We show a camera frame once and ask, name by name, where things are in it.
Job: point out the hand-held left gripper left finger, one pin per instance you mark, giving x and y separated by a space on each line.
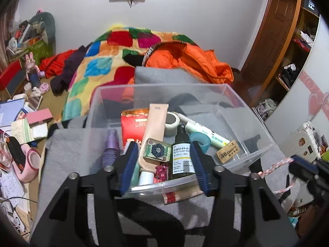
129 169

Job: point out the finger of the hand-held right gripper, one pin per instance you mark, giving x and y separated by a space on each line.
303 168

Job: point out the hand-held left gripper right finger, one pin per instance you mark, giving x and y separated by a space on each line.
199 167

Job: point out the dark spray bottle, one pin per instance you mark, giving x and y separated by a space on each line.
183 159

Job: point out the blue tape roll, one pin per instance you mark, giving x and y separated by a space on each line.
205 144

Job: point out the black bottle with purple cap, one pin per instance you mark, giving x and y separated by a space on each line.
111 144

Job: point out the tan eraser block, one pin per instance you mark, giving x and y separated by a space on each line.
227 153

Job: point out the red glitter ornament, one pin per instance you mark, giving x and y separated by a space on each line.
162 173

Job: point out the green floral tin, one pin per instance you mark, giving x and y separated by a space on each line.
156 150

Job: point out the white marker pen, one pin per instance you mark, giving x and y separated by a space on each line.
203 131

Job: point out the white tape roll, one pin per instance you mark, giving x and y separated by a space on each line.
171 130

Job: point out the beige cosmetic tube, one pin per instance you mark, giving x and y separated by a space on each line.
156 123

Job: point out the clear plastic storage box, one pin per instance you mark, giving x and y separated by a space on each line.
108 100

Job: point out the white suitcase with stickers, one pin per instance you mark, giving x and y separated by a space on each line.
300 139

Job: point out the red white patterned packet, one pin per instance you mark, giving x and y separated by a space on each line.
180 195

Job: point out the red cardboard box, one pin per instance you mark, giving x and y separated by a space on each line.
132 131

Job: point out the grey and black blanket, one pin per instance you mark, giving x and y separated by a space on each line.
72 154

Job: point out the white shoes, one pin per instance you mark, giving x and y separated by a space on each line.
264 106

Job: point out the white panel with pink pattern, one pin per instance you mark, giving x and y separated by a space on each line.
303 95

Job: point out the white notebook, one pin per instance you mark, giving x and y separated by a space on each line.
39 131

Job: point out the pink round container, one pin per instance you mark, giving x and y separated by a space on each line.
28 169

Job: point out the pink notebook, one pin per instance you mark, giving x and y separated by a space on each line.
39 115

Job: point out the orange puffer jacket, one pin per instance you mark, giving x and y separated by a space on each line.
195 61

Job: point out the colourful checkered blanket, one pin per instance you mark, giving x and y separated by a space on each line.
102 64

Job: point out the green book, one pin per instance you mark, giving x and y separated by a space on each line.
21 131

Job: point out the black cloth item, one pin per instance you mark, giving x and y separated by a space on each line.
15 151

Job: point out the pink slippers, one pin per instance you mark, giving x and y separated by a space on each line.
44 87

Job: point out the handwritten white papers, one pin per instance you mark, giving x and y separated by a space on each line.
11 185

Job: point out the dark purple garment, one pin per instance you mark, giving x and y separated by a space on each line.
69 67

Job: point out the wooden shelf unit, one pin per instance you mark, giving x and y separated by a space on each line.
298 46

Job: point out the red jacket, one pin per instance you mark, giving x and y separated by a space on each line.
54 63

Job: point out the blue notebook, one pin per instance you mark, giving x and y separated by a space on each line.
10 113

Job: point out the wooden door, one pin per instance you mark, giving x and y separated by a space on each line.
275 30

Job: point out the pink bunny doll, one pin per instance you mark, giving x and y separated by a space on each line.
32 67

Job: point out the yellow pillow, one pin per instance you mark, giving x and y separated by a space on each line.
117 26

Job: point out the green basket with clutter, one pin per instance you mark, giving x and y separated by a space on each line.
38 50

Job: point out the long red box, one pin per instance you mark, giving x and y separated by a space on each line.
10 74

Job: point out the grey neck pillow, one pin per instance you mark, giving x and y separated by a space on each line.
50 24

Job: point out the brown curtain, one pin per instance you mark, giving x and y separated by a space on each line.
7 30

